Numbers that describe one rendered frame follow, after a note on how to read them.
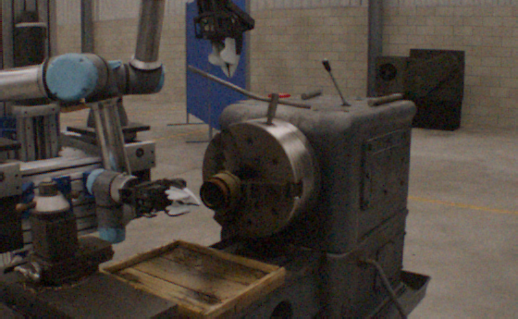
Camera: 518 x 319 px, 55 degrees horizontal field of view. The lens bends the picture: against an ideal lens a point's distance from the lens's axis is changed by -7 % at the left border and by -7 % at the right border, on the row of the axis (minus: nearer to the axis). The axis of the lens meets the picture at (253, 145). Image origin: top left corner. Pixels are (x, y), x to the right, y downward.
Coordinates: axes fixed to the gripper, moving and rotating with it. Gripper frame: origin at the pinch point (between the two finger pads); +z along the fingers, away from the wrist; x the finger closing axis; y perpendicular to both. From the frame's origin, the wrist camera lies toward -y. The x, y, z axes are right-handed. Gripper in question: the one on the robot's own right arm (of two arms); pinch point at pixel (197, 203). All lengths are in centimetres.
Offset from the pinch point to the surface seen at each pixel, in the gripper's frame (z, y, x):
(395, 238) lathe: 17, -81, -30
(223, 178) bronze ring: -1.5, -11.1, 3.3
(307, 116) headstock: 4.4, -41.0, 15.7
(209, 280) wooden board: 1.6, -1.4, -19.5
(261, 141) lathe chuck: 1.3, -23.1, 11.0
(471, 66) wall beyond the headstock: -181, -1010, 0
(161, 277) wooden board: -8.6, 4.7, -19.4
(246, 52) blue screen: -301, -416, 27
